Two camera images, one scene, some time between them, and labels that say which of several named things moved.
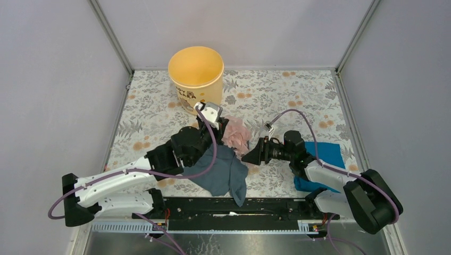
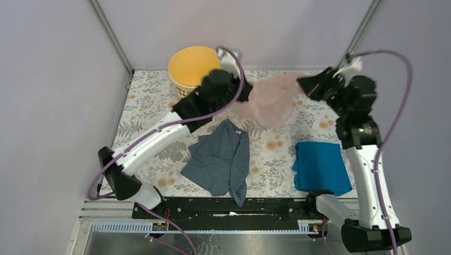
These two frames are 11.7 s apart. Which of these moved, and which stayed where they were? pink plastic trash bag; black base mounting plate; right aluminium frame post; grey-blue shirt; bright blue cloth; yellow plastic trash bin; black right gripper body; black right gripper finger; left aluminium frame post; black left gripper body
Moved: black left gripper body; black right gripper body; black right gripper finger; pink plastic trash bag
Stayed: grey-blue shirt; black base mounting plate; right aluminium frame post; left aluminium frame post; yellow plastic trash bin; bright blue cloth
